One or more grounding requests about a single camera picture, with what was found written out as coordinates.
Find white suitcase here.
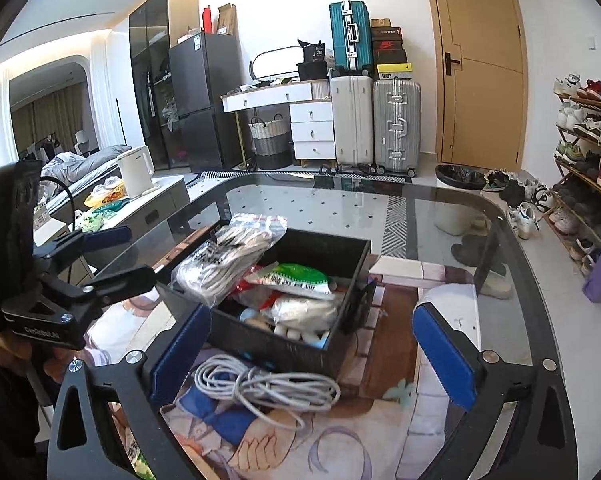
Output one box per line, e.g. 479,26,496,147
329,76,375,168

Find teal suitcase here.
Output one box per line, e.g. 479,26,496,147
329,1,374,78

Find white trash bin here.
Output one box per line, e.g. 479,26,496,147
435,164,487,235

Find red packet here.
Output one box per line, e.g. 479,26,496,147
229,280,281,311

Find white plastic bag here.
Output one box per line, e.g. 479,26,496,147
270,296,344,333

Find black glass wardrobe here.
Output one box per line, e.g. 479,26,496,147
129,0,201,171

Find woven laundry basket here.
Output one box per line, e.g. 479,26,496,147
249,113,294,171

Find oval mirror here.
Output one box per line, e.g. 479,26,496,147
249,45,304,85

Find row of shoes on rack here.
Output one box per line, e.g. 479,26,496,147
553,74,601,277

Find green snack packet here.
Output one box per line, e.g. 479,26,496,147
245,262,334,296

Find wooden door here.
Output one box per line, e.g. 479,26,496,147
421,0,529,173

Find white foam piece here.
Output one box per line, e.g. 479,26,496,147
274,324,317,344

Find white vanity desk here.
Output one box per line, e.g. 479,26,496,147
221,81,337,166

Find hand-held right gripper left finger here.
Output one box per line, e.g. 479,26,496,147
45,302,214,480

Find tall cardboard box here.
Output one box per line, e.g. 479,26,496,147
216,3,238,37

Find group of shoes on floor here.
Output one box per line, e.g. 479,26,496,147
482,169,556,240

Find colourful snack packets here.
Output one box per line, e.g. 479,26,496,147
75,180,130,233

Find beige slipper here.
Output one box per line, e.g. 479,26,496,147
473,261,514,301

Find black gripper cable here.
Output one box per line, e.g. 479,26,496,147
40,176,77,233

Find grey side table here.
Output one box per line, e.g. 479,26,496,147
50,174,191,286

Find brown curtain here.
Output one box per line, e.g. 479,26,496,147
10,84,88,153

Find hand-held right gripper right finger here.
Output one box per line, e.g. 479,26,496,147
411,301,579,480

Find zip bag of white laces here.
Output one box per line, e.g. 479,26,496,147
173,212,288,308

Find black storage box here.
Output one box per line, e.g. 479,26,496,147
168,220,379,381

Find black white patterned rug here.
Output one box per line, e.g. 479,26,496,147
200,169,417,257

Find silver suitcase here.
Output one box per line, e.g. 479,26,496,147
372,78,423,177

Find wooden shoe rack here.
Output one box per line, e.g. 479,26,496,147
553,90,601,271

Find white office chair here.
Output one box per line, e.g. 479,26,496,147
74,130,99,154

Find person's left hand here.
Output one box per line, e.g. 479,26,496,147
0,330,84,387

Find black refrigerator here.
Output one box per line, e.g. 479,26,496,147
169,31,246,171

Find white cable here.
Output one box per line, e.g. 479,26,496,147
194,354,341,417

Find bed with grey bedding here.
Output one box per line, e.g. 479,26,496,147
40,145,131,211

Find white electric kettle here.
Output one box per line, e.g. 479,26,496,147
117,146,157,198

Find black paper bag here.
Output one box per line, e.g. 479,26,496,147
296,38,330,81

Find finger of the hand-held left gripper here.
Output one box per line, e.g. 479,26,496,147
54,264,160,307
33,224,134,272

